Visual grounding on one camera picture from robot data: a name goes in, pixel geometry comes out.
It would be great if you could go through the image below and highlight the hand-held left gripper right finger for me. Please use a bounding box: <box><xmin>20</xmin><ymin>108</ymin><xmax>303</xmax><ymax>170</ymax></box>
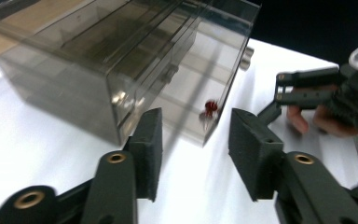
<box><xmin>227</xmin><ymin>107</ymin><xmax>358</xmax><ymax>224</ymax></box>

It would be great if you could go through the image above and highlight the small red object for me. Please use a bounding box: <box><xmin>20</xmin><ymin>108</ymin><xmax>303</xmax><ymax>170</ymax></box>
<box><xmin>199</xmin><ymin>98</ymin><xmax>220</xmax><ymax>125</ymax></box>

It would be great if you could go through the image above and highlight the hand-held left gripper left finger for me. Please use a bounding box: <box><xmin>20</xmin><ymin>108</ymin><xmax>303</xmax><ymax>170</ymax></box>
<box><xmin>80</xmin><ymin>107</ymin><xmax>163</xmax><ymax>224</ymax></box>

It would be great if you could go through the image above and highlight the smoky clear plastic drawer organizer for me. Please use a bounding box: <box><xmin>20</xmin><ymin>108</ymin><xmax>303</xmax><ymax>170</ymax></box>
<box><xmin>0</xmin><ymin>0</ymin><xmax>218</xmax><ymax>147</ymax></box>

